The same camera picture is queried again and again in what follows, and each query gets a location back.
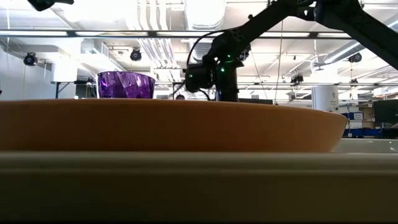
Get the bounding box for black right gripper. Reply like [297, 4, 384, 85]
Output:
[215, 62, 239, 103]

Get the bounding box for orange round plate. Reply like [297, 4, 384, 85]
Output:
[0, 98, 349, 154]

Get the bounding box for purple faceted plastic cup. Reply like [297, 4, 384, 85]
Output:
[97, 71, 156, 100]

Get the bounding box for beige plastic tray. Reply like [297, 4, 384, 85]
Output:
[0, 138, 398, 222]

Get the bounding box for black computer monitor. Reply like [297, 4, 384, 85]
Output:
[373, 99, 398, 129]
[237, 98, 274, 106]

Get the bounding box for white round column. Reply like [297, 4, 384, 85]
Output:
[311, 85, 340, 113]

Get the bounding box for blue storage bins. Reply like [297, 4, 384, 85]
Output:
[341, 111, 364, 122]

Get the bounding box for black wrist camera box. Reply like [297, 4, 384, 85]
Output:
[184, 62, 216, 94]

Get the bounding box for black camera cable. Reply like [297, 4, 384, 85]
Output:
[185, 29, 228, 68]

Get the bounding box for black metal stand frame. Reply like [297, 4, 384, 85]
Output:
[50, 80, 98, 100]
[171, 81, 187, 100]

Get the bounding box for thin hanging cable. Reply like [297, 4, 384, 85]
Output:
[274, 18, 285, 105]

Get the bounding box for overhead metal frame bar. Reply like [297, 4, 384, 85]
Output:
[0, 29, 354, 40]

